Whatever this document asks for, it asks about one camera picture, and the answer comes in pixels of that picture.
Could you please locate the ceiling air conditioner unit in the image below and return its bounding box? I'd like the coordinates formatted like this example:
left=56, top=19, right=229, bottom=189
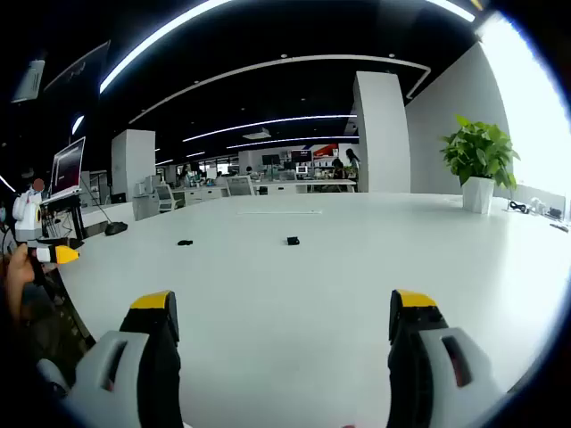
left=11, top=57, right=46, bottom=104

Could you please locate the green plant in white pot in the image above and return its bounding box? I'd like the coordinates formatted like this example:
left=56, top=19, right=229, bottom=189
left=439, top=114, right=521, bottom=216

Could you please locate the black laptop stand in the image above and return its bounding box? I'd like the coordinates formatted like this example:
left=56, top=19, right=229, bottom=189
left=39, top=191, right=86, bottom=250

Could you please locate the person's left hand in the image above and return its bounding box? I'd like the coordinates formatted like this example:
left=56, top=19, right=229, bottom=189
left=4, top=243, right=58, bottom=296

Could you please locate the white mesh office chair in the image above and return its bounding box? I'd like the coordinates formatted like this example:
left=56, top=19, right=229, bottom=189
left=153, top=183, right=176, bottom=214
left=225, top=176, right=256, bottom=197

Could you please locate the black gooseneck desk microphone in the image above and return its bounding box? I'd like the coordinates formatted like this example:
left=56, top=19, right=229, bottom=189
left=88, top=191, right=129, bottom=236

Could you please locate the dark hanging ceiling panel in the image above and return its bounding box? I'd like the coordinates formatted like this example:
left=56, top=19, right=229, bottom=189
left=44, top=39, right=112, bottom=93

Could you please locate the open laptop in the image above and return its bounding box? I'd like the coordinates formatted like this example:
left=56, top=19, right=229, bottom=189
left=49, top=136, right=87, bottom=197

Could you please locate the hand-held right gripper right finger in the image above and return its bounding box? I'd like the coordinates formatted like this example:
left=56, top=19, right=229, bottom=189
left=386, top=288, right=508, bottom=428

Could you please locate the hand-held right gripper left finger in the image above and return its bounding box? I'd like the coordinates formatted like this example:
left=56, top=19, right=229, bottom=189
left=62, top=289, right=184, bottom=428

